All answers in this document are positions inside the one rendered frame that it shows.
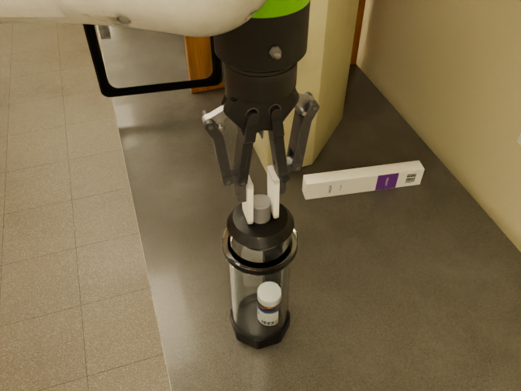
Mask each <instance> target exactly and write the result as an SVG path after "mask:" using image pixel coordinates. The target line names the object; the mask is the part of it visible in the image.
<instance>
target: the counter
mask: <svg viewBox="0 0 521 391"><path fill-rule="evenodd" d="M224 95H225V88H217V89H212V90H208V91H203V92H195V93H191V89H190V88H188V89H181V90H174V91H165V92H152V93H145V94H138V95H124V96H117V97H112V104H113V108H114V112H115V116H116V123H117V127H118V131H119V138H120V142H121V146H122V153H123V157H124V161H125V165H126V172H127V176H128V180H129V187H130V191H131V195H132V199H133V206H134V210H135V214H136V221H137V225H138V229H139V233H140V240H141V244H142V249H143V256H144V259H145V263H146V267H147V274H148V279H149V283H150V289H151V293H152V297H153V301H154V309H155V313H156V317H157V323H158V327H159V331H160V339H161V343H162V347H163V351H164V357H165V361H166V366H167V373H168V377H169V381H170V385H171V391H521V252H520V251H519V249H518V248H517V247H516V246H515V245H514V244H513V242H512V241H511V240H510V239H509V238H508V237H507V236H506V235H505V234H504V233H503V232H502V230H501V229H500V228H499V227H498V226H497V225H496V223H495V222H494V221H493V220H492V219H491V217H490V216H489V215H488V214H487V213H486V212H485V211H484V210H483V209H482V208H481V207H480V205H479V204H478V203H477V202H476V201H475V200H474V198H473V197H472V196H471V195H470V194H469V192H468V191H467V190H466V189H465V188H464V186H463V185H462V184H461V183H460V182H459V181H458V180H457V179H456V178H455V177H454V176H453V174H452V173H451V172H450V171H449V170H448V169H447V167H446V166H445V165H444V164H443V163H442V161H441V160H440V159H439V158H438V157H437V156H436V155H435V154H434V153H433V152H432V151H431V149H430V148H429V147H428V146H427V145H426V143H425V142H424V141H423V140H422V139H421V138H420V136H419V135H418V134H417V133H416V132H415V130H414V129H413V128H412V127H411V126H410V125H409V124H408V123H407V122H406V121H405V120H404V118H403V117H402V116H401V115H400V114H399V112H398V111H397V110H396V109H395V108H394V107H393V105H392V104H391V103H390V102H389V101H388V100H387V99H386V98H385V97H384V96H383V95H382V93H381V92H380V91H379V90H378V89H377V88H376V86H375V85H374V84H373V83H372V82H371V80H370V79H369V78H368V77H367V76H366V75H365V73H364V72H363V71H362V70H361V69H360V68H359V67H358V66H357V65H356V64H350V70H349V74H348V80H347V90H346V96H345V102H344V107H343V118H342V119H341V121H340V123H339V124H338V126H337V127H336V129H335V130H334V131H333V133H332V135H331V137H330V138H329V139H328V141H327V142H326V144H325V146H324V147H323V149H322V150H321V152H320V153H319V155H318V157H317V158H316V159H315V161H314V162H313V164H311V165H308V166H304V167H302V169H301V170H300V171H291V172H289V173H288V174H289V176H290V179H289V181H287V182H286V191H285V193H283V194H279V202H280V203H281V204H282V205H284V206H285V207H286V208H287V209H288V210H289V211H290V212H291V214H292V216H293V219H294V228H295V230H296V232H297V234H298V250H297V254H296V256H295V258H294V260H293V261H292V263H291V271H290V282H289V293H288V311H289V313H290V324H289V326H288V329H287V330H286V332H285V335H284V337H283V338H282V340H281V342H280V343H278V344H273V345H271V346H268V347H266V348H261V349H256V348H253V347H251V346H249V345H247V344H244V343H243V342H240V341H238V340H237V339H236V336H235V334H234V331H233V327H232V324H231V322H230V314H229V313H230V310H231V309H232V297H231V287H230V276H229V262H228V261H227V260H226V259H225V257H224V254H223V250H222V235H223V231H224V230H225V228H226V226H227V225H226V223H227V218H228V216H229V214H230V212H231V211H232V210H233V209H234V208H235V207H236V206H237V205H239V203H238V201H237V199H236V196H235V192H234V184H232V185H229V186H225V185H224V184H223V180H222V179H221V176H220V173H219V169H218V165H217V162H216V156H215V152H214V148H213V145H212V138H211V136H210V135H209V134H208V132H207V131H206V130H205V127H204V124H203V122H202V118H201V116H200V114H201V112H202V111H203V110H209V111H210V112H211V111H213V110H215V109H217V108H219V107H220V106H221V101H222V99H223V96H224ZM407 161H420V163H421V164H422V166H423V167H424V169H425V170H424V172H423V176H422V179H421V182H420V185H410V186H404V187H398V188H392V189H381V190H374V191H369V192H358V193H352V194H346V195H335V196H329V197H322V198H317V199H305V197H304V195H303V192H302V182H303V175H310V174H316V173H322V172H328V171H340V170H347V169H353V168H364V167H370V166H377V165H383V164H395V163H401V162H407Z"/></svg>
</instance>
